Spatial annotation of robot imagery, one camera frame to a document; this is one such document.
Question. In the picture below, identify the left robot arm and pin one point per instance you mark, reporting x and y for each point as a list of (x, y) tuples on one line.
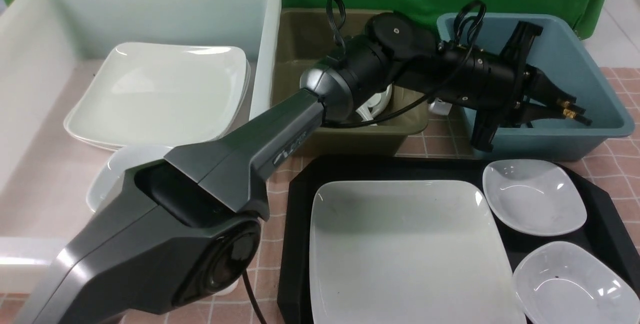
[(184, 227)]

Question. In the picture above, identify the large white square plate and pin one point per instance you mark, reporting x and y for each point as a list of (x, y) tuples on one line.
[(408, 252)]

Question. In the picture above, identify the olive green plastic bin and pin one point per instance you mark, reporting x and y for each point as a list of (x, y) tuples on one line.
[(304, 38)]

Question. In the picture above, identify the stack of white bowls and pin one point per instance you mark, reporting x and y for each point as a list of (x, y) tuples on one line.
[(122, 160)]

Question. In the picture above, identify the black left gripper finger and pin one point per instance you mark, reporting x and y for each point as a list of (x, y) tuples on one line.
[(544, 91), (565, 110)]

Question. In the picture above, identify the blue plastic bin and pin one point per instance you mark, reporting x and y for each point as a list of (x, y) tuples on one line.
[(558, 53)]

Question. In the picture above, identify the black plastic tray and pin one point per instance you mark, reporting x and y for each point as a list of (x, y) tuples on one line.
[(603, 235)]

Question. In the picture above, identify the stack of white square plates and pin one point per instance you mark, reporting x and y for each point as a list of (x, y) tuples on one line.
[(162, 94)]

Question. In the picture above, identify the large white plastic bin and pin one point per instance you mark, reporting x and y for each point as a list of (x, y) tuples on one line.
[(50, 52)]

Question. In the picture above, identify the white bowl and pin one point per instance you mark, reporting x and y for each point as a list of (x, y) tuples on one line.
[(534, 197), (560, 282)]

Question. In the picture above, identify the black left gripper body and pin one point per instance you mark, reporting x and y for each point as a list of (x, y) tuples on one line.
[(496, 87)]

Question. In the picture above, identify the white spoon right in bin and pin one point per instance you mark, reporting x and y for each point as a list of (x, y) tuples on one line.
[(375, 105)]

